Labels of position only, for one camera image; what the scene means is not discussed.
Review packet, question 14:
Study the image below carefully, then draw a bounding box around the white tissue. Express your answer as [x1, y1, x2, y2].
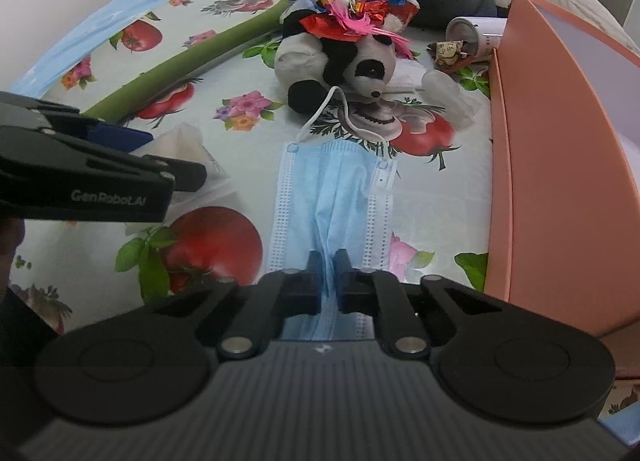
[134, 123, 233, 204]

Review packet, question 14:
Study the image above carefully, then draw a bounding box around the blue surgical face mask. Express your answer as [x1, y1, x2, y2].
[267, 85, 402, 342]

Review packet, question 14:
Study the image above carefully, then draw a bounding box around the small panda plush toy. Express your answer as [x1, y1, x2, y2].
[273, 10, 397, 117]

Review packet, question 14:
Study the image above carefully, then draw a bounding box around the clear plastic wrapper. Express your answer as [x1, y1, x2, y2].
[386, 59, 480, 134]

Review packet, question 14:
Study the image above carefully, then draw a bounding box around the pink yellow feather toy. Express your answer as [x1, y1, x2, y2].
[303, 0, 419, 59]

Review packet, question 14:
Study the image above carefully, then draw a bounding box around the red foil wrapper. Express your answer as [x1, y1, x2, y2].
[299, 1, 405, 42]

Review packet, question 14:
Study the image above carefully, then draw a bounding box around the fruit print plastic sheet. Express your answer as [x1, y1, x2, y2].
[10, 0, 492, 332]

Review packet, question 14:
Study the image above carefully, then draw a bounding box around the light blue bed sheet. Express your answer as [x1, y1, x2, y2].
[9, 0, 169, 98]

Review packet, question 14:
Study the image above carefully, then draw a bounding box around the green plush lotus stem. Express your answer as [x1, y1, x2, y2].
[81, 0, 290, 124]

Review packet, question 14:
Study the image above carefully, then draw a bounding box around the orange cardboard box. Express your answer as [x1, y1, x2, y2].
[484, 0, 639, 337]

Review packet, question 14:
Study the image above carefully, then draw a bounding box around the small brown figurine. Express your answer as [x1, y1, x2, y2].
[427, 41, 473, 73]

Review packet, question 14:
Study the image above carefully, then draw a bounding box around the white cylindrical can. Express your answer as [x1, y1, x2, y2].
[445, 17, 506, 60]

